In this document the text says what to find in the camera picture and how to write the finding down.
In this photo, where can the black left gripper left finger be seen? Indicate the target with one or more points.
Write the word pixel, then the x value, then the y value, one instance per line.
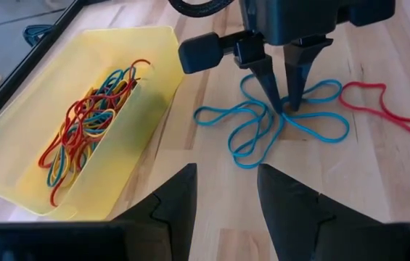
pixel 179 210

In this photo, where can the yellow translucent plastic bin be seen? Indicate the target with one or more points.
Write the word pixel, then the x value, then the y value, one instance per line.
pixel 16 141

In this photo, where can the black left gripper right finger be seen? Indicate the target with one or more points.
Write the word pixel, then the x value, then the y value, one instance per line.
pixel 284 210

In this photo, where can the red rubber band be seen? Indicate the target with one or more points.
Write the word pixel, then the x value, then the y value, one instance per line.
pixel 54 197
pixel 132 87
pixel 368 84
pixel 77 108

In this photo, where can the pile of coloured rubber bands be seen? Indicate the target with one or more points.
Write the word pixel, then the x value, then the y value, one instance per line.
pixel 53 177

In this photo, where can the blue floor object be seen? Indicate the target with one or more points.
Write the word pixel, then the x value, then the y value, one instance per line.
pixel 36 32

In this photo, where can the black aluminium table frame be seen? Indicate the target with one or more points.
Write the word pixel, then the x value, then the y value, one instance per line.
pixel 27 67

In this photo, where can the yellow rubber band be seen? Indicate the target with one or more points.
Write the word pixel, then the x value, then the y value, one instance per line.
pixel 106 110
pixel 65 170

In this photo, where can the teal rubber band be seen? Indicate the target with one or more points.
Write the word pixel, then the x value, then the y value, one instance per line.
pixel 317 114
pixel 242 166
pixel 115 74

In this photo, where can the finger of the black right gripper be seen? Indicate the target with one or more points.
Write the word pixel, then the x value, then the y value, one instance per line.
pixel 299 72
pixel 265 76

